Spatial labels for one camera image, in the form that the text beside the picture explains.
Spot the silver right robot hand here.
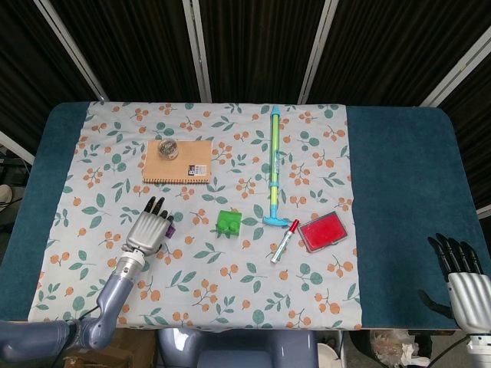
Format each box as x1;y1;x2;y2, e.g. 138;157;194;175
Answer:
417;232;491;333

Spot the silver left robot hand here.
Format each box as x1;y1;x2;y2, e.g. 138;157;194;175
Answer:
121;195;176;258

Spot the kraft spiral notebook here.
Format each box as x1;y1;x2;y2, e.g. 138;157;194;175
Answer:
142;138;214;186

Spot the green building block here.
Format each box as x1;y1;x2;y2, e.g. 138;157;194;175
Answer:
215;208;243;238

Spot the floral fruit print tablecloth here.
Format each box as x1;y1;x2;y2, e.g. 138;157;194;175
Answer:
27;100;364;331

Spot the clear plastic bag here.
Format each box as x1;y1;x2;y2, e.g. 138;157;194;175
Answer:
370;330;433;368

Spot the red marker pen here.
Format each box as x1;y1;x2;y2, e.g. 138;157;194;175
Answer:
270;218;301;265

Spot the teal table cover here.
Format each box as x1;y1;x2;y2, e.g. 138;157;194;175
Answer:
0;100;485;331

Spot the brown cardboard box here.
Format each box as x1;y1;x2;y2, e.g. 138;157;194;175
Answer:
63;344;162;368

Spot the blue-grey robot torso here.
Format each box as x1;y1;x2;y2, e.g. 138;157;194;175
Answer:
156;328;319;368

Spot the green blue toy water pump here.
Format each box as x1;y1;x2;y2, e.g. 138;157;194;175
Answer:
262;105;291;227

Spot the white bucket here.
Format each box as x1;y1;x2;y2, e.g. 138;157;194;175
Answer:
317;343;341;368

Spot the red ink stamp pad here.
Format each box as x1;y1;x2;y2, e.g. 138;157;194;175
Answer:
298;212;349;254

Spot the dark pleated partition panel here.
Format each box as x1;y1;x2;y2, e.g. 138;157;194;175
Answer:
314;0;491;107
0;0;97;150
199;0;327;103
51;0;203;103

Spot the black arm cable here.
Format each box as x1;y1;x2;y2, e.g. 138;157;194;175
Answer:
63;304;101;324

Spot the white partition frame post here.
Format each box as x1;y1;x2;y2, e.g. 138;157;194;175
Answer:
298;0;335;104
417;36;491;108
0;130;36;166
33;0;107;103
186;0;213;103

